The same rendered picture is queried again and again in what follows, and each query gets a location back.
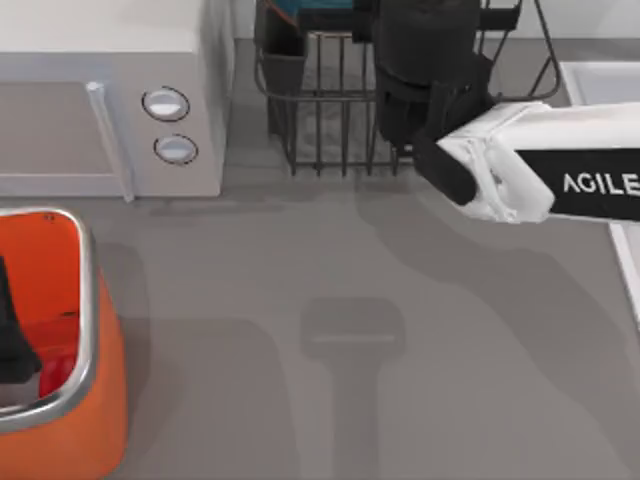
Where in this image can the pale microwave oven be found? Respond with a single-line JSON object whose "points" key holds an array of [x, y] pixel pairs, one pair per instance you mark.
{"points": [[125, 30]]}

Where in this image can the dark grey cutlery holder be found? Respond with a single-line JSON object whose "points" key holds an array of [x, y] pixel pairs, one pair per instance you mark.
{"points": [[282, 70]]}

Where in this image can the microwave oven door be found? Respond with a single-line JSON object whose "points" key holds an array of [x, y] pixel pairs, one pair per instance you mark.
{"points": [[45, 130]]}

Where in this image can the orange bin with chrome rim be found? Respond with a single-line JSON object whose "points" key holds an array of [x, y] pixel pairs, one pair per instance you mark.
{"points": [[95, 380]]}

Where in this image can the blue and orange item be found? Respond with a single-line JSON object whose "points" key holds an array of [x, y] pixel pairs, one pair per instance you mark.
{"points": [[320, 6]]}

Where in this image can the grey microwave knob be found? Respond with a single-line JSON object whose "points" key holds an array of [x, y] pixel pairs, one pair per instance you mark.
{"points": [[175, 149], [165, 104]]}

